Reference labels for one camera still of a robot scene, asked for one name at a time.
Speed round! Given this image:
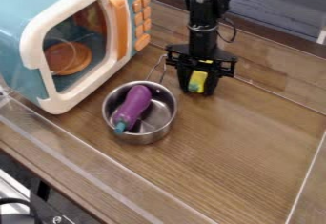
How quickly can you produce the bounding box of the orange toy plate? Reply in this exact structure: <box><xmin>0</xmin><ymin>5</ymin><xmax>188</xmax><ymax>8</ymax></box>
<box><xmin>44</xmin><ymin>42</ymin><xmax>92</xmax><ymax>75</ymax></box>

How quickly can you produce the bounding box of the purple toy eggplant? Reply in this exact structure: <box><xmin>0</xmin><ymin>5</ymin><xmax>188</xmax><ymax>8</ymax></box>
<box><xmin>113</xmin><ymin>85</ymin><xmax>151</xmax><ymax>134</ymax></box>

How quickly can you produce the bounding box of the silver metal pot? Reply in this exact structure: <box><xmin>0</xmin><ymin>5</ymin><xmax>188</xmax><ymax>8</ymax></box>
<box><xmin>101</xmin><ymin>55</ymin><xmax>176</xmax><ymax>145</ymax></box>

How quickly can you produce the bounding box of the black cable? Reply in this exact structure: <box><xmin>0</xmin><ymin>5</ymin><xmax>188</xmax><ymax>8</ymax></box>
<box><xmin>0</xmin><ymin>197</ymin><xmax>36</xmax><ymax>224</ymax></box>

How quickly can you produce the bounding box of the blue toy microwave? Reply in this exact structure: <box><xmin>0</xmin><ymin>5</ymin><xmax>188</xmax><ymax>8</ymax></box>
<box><xmin>0</xmin><ymin>0</ymin><xmax>151</xmax><ymax>114</ymax></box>

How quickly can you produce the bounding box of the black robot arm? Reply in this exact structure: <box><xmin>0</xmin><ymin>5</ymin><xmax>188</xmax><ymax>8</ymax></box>
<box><xmin>165</xmin><ymin>0</ymin><xmax>238</xmax><ymax>96</ymax></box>

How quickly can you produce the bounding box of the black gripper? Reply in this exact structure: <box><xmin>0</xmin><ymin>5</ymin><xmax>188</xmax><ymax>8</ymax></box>
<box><xmin>165</xmin><ymin>44</ymin><xmax>238</xmax><ymax>96</ymax></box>

